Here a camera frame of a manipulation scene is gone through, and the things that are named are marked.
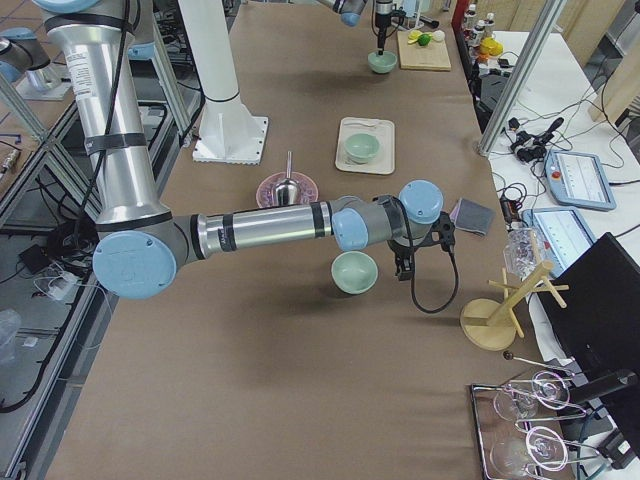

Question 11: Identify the upper wine glass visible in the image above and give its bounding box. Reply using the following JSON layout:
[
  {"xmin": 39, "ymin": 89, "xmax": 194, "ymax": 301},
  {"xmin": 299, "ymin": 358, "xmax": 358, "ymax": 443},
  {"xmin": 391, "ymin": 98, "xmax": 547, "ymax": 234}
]
[{"xmin": 493, "ymin": 371, "xmax": 569, "ymax": 421}]

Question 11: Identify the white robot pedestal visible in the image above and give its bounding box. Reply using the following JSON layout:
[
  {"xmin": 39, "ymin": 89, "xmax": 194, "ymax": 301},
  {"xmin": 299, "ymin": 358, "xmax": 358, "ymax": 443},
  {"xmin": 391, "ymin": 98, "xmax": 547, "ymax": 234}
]
[{"xmin": 179, "ymin": 0, "xmax": 269, "ymax": 165}]

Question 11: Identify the green bowl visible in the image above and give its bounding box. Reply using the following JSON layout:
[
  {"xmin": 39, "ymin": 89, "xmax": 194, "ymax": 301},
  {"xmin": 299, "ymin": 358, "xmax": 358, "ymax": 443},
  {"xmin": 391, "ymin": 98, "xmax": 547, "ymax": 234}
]
[
  {"xmin": 344, "ymin": 133, "xmax": 380, "ymax": 164},
  {"xmin": 331, "ymin": 251, "xmax": 378, "ymax": 295},
  {"xmin": 367, "ymin": 50, "xmax": 398, "ymax": 74}
]

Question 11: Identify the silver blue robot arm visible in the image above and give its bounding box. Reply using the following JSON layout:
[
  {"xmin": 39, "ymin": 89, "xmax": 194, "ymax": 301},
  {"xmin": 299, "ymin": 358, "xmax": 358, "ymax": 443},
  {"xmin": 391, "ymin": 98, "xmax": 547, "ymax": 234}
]
[
  {"xmin": 40, "ymin": 1, "xmax": 454, "ymax": 299},
  {"xmin": 319, "ymin": 0, "xmax": 397, "ymax": 56}
]

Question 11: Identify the clear glass mug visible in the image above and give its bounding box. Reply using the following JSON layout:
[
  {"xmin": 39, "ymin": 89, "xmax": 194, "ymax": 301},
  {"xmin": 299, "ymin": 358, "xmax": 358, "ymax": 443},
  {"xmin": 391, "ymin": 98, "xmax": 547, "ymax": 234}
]
[{"xmin": 503, "ymin": 228, "xmax": 546, "ymax": 278}]

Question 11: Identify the black monitor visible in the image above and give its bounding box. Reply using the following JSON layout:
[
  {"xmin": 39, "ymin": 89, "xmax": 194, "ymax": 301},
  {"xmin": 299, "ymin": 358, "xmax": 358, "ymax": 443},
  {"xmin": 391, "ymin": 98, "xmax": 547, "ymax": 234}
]
[{"xmin": 537, "ymin": 232, "xmax": 640, "ymax": 411}]

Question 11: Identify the bamboo cutting board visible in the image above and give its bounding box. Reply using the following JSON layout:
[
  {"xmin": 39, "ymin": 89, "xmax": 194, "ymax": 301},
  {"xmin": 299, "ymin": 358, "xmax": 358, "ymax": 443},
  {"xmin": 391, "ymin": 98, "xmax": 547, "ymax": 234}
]
[{"xmin": 397, "ymin": 31, "xmax": 451, "ymax": 71}]

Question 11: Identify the upper teach pendant tablet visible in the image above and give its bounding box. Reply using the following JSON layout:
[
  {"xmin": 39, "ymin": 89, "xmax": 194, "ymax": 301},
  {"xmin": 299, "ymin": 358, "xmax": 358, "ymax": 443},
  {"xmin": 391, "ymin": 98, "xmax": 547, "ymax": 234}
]
[{"xmin": 545, "ymin": 150, "xmax": 617, "ymax": 211}]

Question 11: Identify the pink bowl with ice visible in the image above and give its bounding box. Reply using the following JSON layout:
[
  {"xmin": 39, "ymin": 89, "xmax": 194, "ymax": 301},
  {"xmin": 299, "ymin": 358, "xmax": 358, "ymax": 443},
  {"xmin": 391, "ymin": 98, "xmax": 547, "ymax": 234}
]
[{"xmin": 255, "ymin": 171, "xmax": 319, "ymax": 208}]

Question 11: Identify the green lime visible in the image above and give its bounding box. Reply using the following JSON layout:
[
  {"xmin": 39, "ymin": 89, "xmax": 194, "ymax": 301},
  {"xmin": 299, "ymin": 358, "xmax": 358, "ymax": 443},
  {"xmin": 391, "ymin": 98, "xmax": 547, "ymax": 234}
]
[{"xmin": 417, "ymin": 33, "xmax": 432, "ymax": 47}]

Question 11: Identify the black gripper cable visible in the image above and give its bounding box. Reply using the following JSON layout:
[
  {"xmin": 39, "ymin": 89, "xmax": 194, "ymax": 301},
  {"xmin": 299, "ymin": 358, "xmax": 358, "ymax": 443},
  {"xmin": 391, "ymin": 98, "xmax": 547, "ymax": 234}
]
[{"xmin": 409, "ymin": 214, "xmax": 459, "ymax": 314}]

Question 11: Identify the grey folded cloth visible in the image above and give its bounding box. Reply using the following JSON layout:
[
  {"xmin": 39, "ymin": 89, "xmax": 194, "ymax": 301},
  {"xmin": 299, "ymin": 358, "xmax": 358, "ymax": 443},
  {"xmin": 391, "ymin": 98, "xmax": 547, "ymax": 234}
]
[{"xmin": 450, "ymin": 198, "xmax": 495, "ymax": 236}]

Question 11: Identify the metal scoop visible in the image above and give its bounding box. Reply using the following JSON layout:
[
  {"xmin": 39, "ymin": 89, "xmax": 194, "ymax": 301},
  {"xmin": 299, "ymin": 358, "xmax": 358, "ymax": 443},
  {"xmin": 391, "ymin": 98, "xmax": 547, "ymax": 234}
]
[{"xmin": 272, "ymin": 151, "xmax": 300, "ymax": 206}]

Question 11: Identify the white garlic bulb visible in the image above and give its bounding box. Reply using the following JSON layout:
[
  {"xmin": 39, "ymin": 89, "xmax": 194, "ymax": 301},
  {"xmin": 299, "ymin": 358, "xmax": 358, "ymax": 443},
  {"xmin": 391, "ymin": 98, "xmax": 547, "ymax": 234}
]
[{"xmin": 431, "ymin": 30, "xmax": 445, "ymax": 42}]

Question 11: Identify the lower wine glass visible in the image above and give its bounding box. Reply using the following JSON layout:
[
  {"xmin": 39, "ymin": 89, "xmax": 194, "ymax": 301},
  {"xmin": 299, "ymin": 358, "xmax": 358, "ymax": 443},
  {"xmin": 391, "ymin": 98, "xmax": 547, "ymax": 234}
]
[{"xmin": 489, "ymin": 426, "xmax": 568, "ymax": 479}]

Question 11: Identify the wooden mug tree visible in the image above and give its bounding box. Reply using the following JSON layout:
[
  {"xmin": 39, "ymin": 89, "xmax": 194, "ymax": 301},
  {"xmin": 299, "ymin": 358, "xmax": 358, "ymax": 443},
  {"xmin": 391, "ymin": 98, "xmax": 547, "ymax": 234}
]
[{"xmin": 460, "ymin": 253, "xmax": 569, "ymax": 351}]

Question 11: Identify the wire dish rack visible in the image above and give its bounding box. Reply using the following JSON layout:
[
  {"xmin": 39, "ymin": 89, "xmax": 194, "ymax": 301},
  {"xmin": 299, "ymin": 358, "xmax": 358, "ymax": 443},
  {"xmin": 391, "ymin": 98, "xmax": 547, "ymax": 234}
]
[{"xmin": 395, "ymin": 0, "xmax": 439, "ymax": 30}]

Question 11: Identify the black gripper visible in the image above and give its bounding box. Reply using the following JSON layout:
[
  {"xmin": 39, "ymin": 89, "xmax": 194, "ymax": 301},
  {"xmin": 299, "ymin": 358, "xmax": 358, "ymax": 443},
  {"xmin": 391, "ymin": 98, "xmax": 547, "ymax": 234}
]
[
  {"xmin": 374, "ymin": 0, "xmax": 394, "ymax": 55},
  {"xmin": 388, "ymin": 240, "xmax": 415, "ymax": 281}
]

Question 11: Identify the green bowl on tray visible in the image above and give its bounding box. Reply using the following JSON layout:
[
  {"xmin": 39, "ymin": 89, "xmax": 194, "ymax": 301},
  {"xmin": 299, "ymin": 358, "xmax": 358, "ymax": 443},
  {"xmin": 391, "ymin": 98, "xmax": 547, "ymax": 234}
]
[{"xmin": 344, "ymin": 133, "xmax": 380, "ymax": 164}]

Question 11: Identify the teach pendant tablet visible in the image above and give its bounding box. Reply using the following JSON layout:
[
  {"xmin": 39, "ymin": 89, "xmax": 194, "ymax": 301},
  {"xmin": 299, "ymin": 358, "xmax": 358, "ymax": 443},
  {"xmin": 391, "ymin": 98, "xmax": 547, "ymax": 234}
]
[
  {"xmin": 545, "ymin": 150, "xmax": 617, "ymax": 211},
  {"xmin": 522, "ymin": 206, "xmax": 596, "ymax": 277}
]

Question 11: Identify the aluminium frame post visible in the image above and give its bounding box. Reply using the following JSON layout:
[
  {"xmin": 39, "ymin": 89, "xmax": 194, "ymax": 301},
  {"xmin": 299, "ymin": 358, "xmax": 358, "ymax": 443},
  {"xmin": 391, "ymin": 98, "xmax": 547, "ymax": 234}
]
[{"xmin": 477, "ymin": 0, "xmax": 567, "ymax": 157}]

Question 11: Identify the beige plastic tray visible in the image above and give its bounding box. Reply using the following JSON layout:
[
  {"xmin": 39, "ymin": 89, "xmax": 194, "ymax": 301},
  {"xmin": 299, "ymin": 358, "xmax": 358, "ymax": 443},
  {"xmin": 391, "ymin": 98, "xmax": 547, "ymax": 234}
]
[{"xmin": 335, "ymin": 117, "xmax": 395, "ymax": 175}]

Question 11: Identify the metal wine glass rack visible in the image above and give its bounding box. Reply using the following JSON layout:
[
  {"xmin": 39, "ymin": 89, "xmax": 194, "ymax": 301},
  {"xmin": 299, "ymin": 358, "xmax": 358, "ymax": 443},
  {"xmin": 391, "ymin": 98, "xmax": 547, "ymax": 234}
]
[{"xmin": 469, "ymin": 367, "xmax": 611, "ymax": 479}]

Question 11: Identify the lower teach pendant tablet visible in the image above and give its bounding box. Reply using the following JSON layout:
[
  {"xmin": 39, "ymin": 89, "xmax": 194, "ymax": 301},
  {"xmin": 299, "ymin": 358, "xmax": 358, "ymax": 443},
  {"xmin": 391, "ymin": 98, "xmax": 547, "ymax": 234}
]
[{"xmin": 522, "ymin": 206, "xmax": 596, "ymax": 277}]

